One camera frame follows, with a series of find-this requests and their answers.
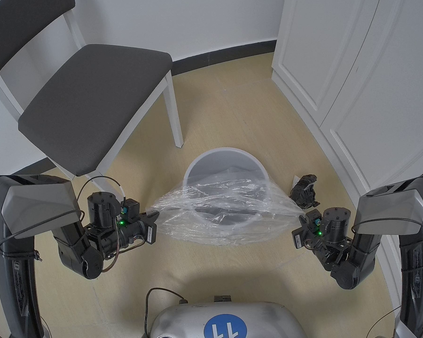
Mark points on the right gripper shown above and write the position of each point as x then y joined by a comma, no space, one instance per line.
308,238

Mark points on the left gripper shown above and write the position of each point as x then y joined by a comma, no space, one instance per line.
137,232

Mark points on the clear plastic bag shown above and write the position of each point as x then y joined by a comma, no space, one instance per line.
215,195

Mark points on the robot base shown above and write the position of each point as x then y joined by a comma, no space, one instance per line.
183,322

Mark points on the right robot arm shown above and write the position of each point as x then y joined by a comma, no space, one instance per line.
359,259

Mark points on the crumpled black plastic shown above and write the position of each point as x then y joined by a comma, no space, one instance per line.
305,192

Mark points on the grey trash bin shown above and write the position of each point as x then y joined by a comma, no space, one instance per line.
204,157

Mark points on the white chair with grey cushions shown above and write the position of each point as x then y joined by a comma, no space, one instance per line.
91,111

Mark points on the white wardrobe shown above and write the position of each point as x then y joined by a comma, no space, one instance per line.
356,65

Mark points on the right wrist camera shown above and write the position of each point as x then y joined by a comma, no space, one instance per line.
313,215

